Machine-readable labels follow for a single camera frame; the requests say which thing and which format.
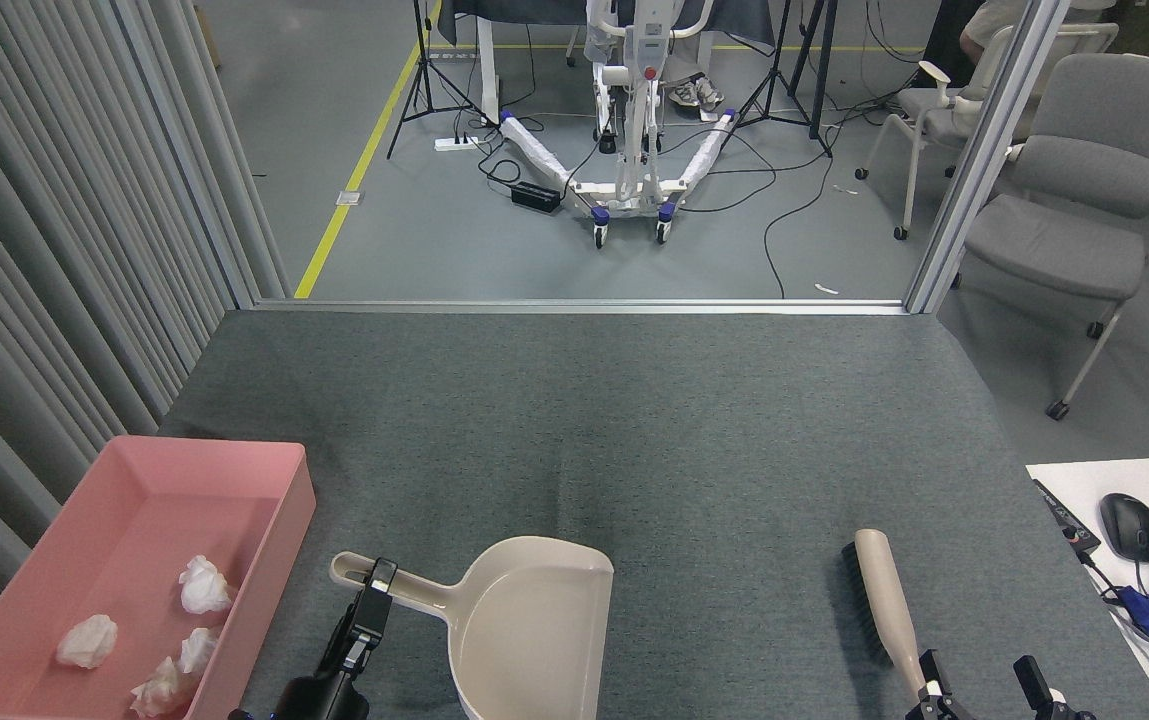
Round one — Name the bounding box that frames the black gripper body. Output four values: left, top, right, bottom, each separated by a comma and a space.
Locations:
272, 674, 372, 720

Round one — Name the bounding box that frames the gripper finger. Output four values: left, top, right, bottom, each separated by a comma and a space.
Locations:
1012, 655, 1097, 720
339, 558, 400, 683
906, 650, 967, 720
317, 600, 360, 683

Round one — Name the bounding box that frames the beige brush with black bristles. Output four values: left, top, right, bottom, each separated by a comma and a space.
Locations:
840, 529, 937, 703

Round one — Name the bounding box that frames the white paper ball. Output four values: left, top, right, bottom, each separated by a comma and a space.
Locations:
130, 657, 191, 719
56, 614, 120, 670
179, 555, 234, 615
177, 627, 220, 675

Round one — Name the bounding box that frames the beige plastic dustpan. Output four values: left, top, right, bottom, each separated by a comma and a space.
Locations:
329, 536, 616, 720

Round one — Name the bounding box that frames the pink plastic bin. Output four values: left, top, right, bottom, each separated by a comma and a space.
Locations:
0, 435, 317, 720

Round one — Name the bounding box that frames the flat black device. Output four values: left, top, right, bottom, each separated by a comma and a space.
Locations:
1032, 480, 1102, 557

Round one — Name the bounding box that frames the black computer mouse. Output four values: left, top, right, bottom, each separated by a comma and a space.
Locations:
1099, 493, 1149, 564

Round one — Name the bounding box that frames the black power adapter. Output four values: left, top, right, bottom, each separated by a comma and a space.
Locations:
511, 181, 564, 213

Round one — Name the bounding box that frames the large grey chair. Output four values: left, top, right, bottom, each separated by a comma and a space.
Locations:
952, 52, 1149, 421

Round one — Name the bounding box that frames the grey pleated curtain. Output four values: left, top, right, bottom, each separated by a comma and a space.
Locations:
0, 0, 291, 681

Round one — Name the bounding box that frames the black tripod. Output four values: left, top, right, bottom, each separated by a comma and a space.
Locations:
386, 0, 491, 161
734, 0, 835, 159

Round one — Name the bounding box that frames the white stand on wheels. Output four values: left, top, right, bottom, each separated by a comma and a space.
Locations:
497, 0, 741, 248

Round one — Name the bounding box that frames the grey chair with white armrests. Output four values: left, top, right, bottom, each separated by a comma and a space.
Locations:
854, 22, 1121, 242

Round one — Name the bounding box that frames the person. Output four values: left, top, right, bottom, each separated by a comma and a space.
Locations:
924, 0, 1027, 91

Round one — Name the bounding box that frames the thin black desk cable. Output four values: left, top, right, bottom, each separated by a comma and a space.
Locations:
1079, 550, 1149, 693

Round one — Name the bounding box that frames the long black floor cable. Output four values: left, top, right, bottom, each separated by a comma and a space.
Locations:
762, 120, 840, 299

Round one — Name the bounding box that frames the silver post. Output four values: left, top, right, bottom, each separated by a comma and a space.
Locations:
904, 0, 1075, 315

